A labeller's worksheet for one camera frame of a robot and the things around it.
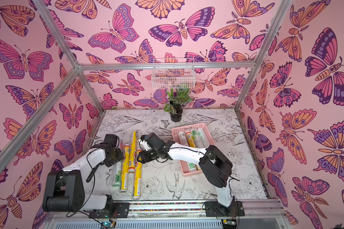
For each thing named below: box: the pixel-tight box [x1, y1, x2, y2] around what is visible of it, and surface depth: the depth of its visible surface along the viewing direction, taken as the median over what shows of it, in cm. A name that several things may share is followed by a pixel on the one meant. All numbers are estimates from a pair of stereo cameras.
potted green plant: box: [163, 87, 193, 123], surface depth 97 cm
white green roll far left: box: [112, 161, 122, 188], surface depth 83 cm
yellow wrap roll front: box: [132, 149, 143, 200], surface depth 83 cm
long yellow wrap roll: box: [128, 130, 138, 174], surface depth 93 cm
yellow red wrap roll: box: [185, 130, 196, 148], surface depth 101 cm
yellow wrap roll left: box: [119, 143, 131, 193], surface depth 87 cm
